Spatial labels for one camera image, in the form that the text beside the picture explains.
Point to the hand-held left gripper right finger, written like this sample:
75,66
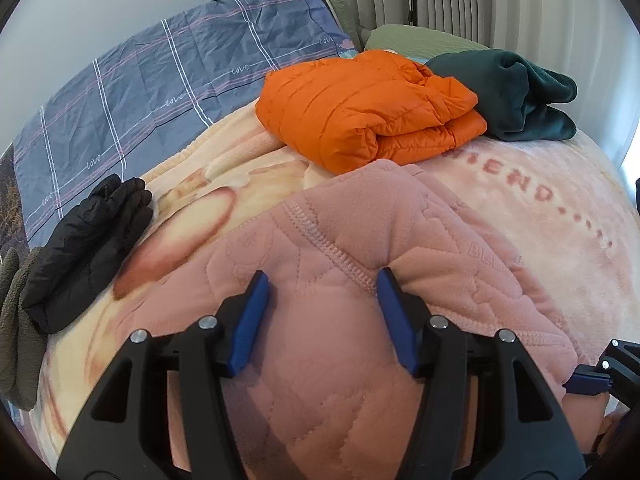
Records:
397,325

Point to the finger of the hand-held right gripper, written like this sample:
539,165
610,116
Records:
587,381

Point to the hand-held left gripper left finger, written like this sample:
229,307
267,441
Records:
247,330

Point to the pink quilted fleece sweater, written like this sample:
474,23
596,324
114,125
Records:
340,360

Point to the black puffer jacket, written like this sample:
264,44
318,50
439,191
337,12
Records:
85,250

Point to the peach printed blanket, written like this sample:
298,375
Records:
550,170

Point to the orange puffer jacket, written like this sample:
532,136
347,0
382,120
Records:
350,105

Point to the grey-brown fleece garment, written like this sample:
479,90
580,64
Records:
20,350

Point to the dark teal fleece garment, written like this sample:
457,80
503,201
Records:
510,90

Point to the dark patterned pillow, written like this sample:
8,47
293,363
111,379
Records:
10,200

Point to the blue plaid pillow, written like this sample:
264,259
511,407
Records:
150,75

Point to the green pillow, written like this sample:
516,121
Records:
345,15
425,40

